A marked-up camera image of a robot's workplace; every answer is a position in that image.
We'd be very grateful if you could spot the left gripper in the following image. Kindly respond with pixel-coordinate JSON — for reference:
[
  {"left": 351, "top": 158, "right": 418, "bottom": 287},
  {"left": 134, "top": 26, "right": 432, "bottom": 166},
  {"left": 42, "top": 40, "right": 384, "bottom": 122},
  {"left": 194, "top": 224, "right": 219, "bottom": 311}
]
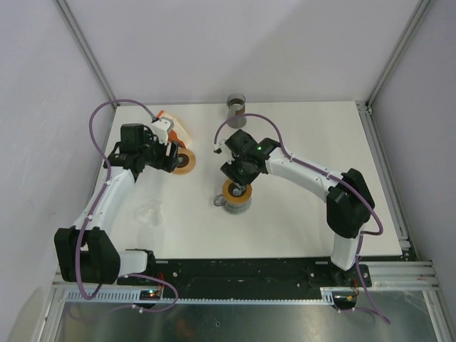
[{"left": 138, "top": 130, "right": 179, "bottom": 173}]

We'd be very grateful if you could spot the wooden dripper ring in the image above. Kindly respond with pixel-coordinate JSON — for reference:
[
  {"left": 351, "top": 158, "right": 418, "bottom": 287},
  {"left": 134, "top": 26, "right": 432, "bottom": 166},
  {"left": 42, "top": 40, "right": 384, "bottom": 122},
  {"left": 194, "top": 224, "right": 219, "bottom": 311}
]
[
  {"left": 170, "top": 148, "right": 197, "bottom": 176},
  {"left": 222, "top": 177, "right": 254, "bottom": 205}
]

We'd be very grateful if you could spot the glass coffee server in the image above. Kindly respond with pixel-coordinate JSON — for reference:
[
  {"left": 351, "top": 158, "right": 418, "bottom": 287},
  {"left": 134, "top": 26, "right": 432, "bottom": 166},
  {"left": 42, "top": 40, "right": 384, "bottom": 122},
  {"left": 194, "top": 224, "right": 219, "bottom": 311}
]
[{"left": 213, "top": 194, "right": 252, "bottom": 214}]

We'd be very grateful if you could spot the orange coffee filter pack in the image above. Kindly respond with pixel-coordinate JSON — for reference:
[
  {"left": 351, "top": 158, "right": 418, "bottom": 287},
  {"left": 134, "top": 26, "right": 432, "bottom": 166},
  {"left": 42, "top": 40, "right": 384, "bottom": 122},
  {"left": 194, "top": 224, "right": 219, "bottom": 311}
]
[{"left": 157, "top": 110, "right": 192, "bottom": 149}]

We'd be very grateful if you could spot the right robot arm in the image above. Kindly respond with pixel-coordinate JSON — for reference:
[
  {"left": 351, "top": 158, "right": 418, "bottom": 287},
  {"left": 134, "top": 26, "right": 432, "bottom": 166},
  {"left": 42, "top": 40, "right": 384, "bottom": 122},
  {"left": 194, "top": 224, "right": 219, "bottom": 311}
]
[{"left": 214, "top": 129, "right": 375, "bottom": 286}]

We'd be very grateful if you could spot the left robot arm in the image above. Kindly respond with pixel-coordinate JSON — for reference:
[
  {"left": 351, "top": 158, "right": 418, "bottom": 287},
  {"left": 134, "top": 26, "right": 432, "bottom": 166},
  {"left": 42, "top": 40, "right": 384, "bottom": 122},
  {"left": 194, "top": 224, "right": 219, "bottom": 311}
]
[{"left": 54, "top": 119, "right": 179, "bottom": 285}]

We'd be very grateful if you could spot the grey glass carafe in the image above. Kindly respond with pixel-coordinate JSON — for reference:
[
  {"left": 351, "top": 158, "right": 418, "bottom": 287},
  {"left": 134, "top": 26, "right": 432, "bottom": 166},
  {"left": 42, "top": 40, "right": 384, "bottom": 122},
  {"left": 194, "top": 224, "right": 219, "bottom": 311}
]
[{"left": 226, "top": 93, "right": 247, "bottom": 129}]

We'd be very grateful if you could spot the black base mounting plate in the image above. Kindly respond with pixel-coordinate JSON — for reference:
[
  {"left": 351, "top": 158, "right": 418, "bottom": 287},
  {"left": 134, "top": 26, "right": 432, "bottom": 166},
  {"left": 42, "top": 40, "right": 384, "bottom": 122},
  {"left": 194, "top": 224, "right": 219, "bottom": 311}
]
[{"left": 116, "top": 255, "right": 372, "bottom": 301}]

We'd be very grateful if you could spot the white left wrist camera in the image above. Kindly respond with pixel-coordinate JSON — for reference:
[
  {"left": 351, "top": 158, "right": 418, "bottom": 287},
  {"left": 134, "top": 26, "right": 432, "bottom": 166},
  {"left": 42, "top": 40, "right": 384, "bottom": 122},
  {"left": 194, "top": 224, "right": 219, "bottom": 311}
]
[{"left": 150, "top": 117, "right": 174, "bottom": 145}]

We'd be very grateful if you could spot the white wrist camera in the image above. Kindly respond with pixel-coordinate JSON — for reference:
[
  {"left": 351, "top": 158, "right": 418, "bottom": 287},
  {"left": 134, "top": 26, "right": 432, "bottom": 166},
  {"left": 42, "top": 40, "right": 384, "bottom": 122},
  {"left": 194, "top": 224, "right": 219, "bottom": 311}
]
[
  {"left": 150, "top": 117, "right": 174, "bottom": 145},
  {"left": 213, "top": 138, "right": 229, "bottom": 155}
]

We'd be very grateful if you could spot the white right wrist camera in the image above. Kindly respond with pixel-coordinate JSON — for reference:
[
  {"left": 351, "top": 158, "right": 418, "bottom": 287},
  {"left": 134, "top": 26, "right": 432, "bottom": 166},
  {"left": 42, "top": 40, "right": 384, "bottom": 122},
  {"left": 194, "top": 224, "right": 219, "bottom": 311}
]
[{"left": 213, "top": 138, "right": 229, "bottom": 155}]

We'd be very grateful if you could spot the white slotted cable duct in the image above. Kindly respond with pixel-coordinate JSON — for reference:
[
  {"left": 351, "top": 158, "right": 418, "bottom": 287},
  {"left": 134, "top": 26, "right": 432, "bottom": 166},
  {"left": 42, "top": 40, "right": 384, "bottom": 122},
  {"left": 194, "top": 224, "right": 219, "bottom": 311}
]
[{"left": 63, "top": 287, "right": 357, "bottom": 306}]

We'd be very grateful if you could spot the aluminium frame rail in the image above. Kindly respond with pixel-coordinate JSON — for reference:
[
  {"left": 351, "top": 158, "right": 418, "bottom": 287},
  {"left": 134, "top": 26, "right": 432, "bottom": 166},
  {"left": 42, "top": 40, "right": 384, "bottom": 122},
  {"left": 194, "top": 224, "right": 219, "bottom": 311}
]
[{"left": 52, "top": 259, "right": 440, "bottom": 289}]

